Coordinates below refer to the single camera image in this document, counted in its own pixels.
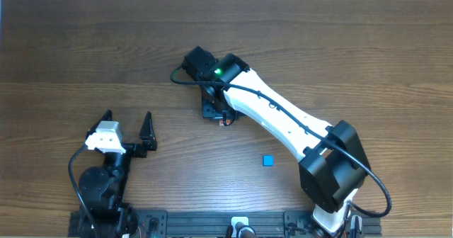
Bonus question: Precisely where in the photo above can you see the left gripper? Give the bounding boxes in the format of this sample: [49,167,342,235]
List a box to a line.
[86,109,159,159]

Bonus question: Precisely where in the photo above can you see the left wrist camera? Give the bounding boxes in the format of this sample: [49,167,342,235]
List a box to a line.
[84,120,127,155]

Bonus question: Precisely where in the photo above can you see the mounting rail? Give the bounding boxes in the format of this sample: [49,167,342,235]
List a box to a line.
[68,209,384,238]

